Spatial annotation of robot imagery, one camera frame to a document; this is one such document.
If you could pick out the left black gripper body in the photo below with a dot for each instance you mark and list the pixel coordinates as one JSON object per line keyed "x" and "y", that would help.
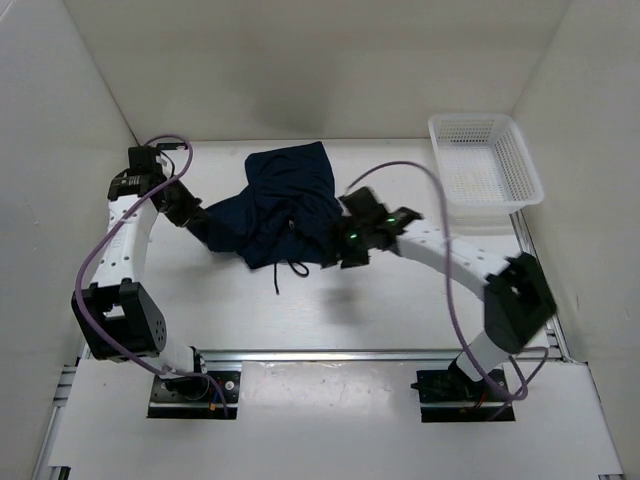
{"x": 179, "y": 203}

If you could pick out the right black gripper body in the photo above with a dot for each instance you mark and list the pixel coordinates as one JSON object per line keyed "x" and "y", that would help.
{"x": 353, "y": 244}

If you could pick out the navy blue shorts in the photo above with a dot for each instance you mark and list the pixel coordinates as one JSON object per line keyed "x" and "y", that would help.
{"x": 283, "y": 215}

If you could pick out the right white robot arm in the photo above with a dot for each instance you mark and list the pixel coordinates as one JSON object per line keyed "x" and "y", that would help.
{"x": 516, "y": 296}

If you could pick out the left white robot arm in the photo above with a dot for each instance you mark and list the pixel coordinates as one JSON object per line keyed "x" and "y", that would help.
{"x": 117, "y": 316}

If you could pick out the white plastic mesh basket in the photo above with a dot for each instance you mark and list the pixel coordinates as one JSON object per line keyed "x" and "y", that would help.
{"x": 484, "y": 165}

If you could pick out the white front cover board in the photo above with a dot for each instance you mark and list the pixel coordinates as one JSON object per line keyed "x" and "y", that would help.
{"x": 320, "y": 421}

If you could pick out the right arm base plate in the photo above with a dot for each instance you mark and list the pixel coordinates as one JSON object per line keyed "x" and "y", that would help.
{"x": 443, "y": 399}

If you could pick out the aluminium rail front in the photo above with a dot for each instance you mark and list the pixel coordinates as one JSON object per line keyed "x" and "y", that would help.
{"x": 384, "y": 355}

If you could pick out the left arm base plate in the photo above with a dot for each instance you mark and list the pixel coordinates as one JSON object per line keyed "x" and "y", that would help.
{"x": 196, "y": 399}

